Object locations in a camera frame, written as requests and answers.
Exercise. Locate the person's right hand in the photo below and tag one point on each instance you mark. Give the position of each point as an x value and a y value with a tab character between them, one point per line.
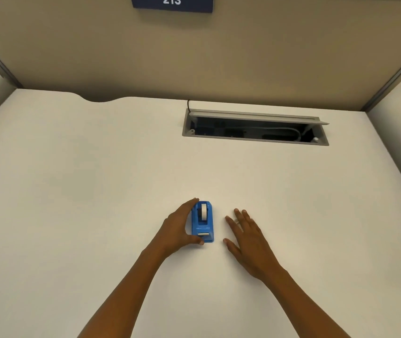
253	248

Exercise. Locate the person's left hand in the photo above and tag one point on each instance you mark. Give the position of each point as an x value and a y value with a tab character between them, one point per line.
172	232

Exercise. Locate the person's right middle finger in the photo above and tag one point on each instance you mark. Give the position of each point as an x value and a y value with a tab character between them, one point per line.
240	219

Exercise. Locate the person's left thumb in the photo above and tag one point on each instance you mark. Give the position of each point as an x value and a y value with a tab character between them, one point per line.
196	240

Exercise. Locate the person's right thumb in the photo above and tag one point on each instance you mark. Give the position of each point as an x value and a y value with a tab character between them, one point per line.
231	247

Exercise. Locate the blue tape dispenser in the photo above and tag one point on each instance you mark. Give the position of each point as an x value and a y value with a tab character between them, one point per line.
202	228

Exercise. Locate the person's right forearm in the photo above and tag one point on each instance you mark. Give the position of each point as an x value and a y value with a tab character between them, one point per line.
306	306

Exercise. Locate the person's left forearm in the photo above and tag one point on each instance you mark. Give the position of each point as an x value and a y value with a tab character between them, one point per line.
126	295

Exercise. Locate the white tape roll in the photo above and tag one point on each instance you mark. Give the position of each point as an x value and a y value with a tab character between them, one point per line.
203	211

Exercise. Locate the blue wall sign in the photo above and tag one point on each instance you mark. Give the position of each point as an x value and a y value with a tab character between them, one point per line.
172	2

